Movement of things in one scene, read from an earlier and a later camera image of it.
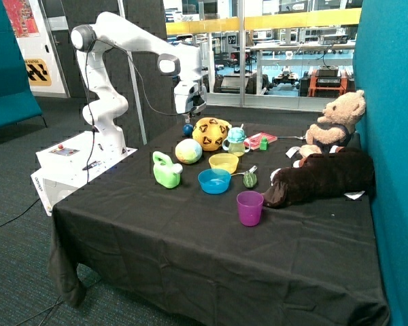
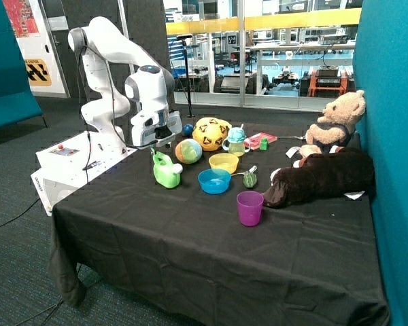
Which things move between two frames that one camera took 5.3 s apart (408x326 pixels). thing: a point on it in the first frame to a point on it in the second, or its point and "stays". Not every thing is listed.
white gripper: [188, 98] to [160, 126]
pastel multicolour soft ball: [188, 151] stays
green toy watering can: [166, 172] stays
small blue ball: [188, 129] stays
